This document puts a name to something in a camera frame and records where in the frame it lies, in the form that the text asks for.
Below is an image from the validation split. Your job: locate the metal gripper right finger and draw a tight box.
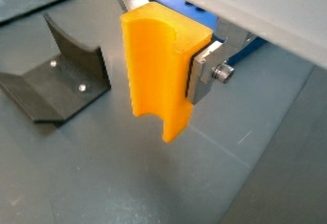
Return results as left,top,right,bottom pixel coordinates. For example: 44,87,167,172
185,18,256,104

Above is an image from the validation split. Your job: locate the blue shape sorter board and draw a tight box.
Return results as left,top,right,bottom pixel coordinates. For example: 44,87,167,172
151,0,267,67

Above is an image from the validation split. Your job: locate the black curved fixture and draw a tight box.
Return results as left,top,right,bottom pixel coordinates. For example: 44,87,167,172
0,14,111,123

